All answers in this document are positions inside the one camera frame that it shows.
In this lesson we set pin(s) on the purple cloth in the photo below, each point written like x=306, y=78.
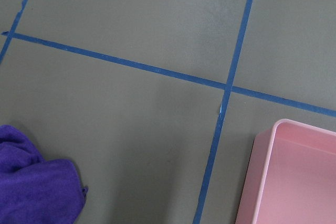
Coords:
x=34, y=190

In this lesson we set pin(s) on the pink plastic tray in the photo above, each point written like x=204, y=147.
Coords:
x=290, y=176

